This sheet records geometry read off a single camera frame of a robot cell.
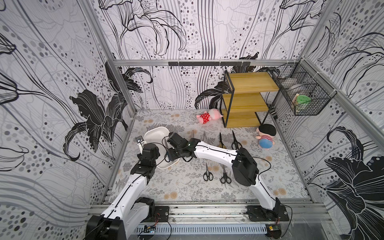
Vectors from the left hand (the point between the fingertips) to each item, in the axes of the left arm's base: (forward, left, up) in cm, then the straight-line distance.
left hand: (152, 148), depth 85 cm
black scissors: (+10, -52, -10) cm, 54 cm away
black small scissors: (-11, -33, -10) cm, 36 cm away
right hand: (0, -11, -4) cm, 12 cm away
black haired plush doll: (+15, -71, -3) cm, 72 cm away
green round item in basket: (+21, -82, +23) cm, 88 cm away
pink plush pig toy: (+32, -37, -3) cm, 49 cm away
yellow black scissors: (+10, -42, -9) cm, 44 cm away
